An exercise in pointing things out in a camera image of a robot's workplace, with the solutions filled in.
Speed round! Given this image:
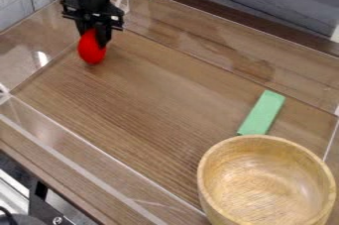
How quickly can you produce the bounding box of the red plush strawberry toy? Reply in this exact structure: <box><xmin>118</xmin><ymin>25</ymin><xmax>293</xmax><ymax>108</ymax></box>
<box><xmin>77</xmin><ymin>29</ymin><xmax>105</xmax><ymax>64</ymax></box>

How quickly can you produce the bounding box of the clear acrylic table barrier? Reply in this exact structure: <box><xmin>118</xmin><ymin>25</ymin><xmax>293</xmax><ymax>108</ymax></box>
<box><xmin>0</xmin><ymin>0</ymin><xmax>339</xmax><ymax>225</ymax></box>

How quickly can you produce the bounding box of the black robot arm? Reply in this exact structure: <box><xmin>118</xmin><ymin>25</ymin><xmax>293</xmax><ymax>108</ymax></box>
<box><xmin>60</xmin><ymin>0</ymin><xmax>124</xmax><ymax>48</ymax></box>

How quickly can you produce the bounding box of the clear acrylic corner bracket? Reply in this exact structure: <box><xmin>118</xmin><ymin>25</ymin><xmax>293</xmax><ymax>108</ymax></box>
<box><xmin>113</xmin><ymin>0</ymin><xmax>129</xmax><ymax>13</ymax></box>

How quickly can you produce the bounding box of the black cable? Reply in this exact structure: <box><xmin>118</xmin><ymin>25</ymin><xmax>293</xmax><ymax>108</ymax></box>
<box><xmin>0</xmin><ymin>205</ymin><xmax>17</xmax><ymax>225</ymax></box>

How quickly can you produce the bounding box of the black metal table frame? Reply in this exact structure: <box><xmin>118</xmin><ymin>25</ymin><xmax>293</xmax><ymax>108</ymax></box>
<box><xmin>0</xmin><ymin>180</ymin><xmax>76</xmax><ymax>225</ymax></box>

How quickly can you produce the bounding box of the wooden bowl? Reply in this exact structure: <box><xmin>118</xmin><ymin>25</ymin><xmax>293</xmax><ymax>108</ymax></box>
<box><xmin>197</xmin><ymin>135</ymin><xmax>336</xmax><ymax>225</ymax></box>

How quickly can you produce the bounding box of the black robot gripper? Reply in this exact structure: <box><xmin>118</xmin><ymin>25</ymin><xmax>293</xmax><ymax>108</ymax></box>
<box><xmin>61</xmin><ymin>0</ymin><xmax>124</xmax><ymax>48</ymax></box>

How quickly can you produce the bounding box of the green rectangular block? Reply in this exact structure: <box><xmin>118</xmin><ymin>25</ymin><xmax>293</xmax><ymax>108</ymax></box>
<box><xmin>237</xmin><ymin>90</ymin><xmax>285</xmax><ymax>136</ymax></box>

